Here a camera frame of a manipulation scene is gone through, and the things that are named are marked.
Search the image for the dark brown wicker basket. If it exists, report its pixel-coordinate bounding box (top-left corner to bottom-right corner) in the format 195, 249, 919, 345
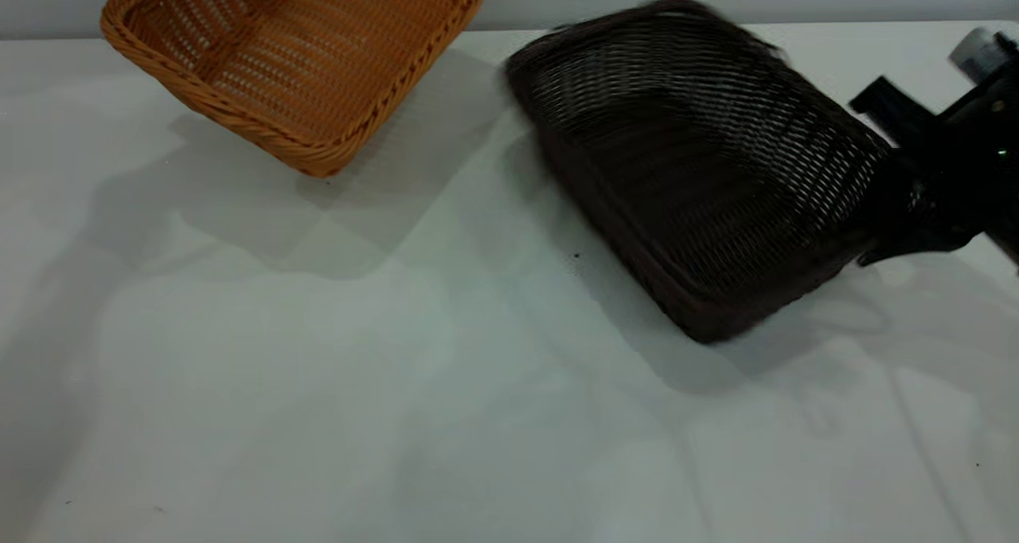
504, 0, 896, 345

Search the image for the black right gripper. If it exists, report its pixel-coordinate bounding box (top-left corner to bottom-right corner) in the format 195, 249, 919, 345
848, 65, 1019, 268

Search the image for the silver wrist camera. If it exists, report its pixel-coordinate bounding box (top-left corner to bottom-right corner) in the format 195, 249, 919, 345
947, 28, 1001, 84

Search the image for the orange-brown wicker basket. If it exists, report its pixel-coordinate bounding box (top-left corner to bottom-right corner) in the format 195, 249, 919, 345
100, 0, 504, 179

